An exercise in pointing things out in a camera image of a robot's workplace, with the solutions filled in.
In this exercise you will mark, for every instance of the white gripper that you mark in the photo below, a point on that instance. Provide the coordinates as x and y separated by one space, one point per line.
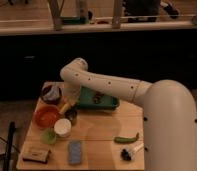
71 99

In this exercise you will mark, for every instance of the yellow banana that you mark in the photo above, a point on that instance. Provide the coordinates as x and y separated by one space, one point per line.
65 108

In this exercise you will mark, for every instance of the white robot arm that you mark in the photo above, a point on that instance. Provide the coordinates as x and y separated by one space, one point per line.
169 114

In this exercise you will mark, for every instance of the dark bowl with cloth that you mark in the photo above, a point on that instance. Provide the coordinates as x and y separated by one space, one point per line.
51 94

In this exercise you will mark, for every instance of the red bowl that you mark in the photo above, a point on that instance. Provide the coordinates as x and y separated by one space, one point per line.
46 116

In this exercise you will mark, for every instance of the green plastic tray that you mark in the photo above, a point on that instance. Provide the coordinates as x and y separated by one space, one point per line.
91 99

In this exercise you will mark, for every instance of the small metal cup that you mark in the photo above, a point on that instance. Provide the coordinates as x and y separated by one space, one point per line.
71 115

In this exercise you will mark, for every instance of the dark grape bunch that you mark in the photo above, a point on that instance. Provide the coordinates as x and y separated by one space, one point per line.
97 97

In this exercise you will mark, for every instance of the white cup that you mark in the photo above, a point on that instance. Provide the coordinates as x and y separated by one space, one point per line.
63 127

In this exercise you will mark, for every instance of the light green cup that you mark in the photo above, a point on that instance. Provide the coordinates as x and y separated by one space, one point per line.
48 136

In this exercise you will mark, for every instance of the blue sponge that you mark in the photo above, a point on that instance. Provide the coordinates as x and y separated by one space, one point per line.
75 152

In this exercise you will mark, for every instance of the green pepper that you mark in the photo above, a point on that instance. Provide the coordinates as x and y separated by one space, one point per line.
126 140

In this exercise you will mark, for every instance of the black pole stand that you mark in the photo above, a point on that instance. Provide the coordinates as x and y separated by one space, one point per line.
9 144

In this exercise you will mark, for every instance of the brown wooden block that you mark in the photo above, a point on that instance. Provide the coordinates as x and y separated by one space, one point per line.
36 155

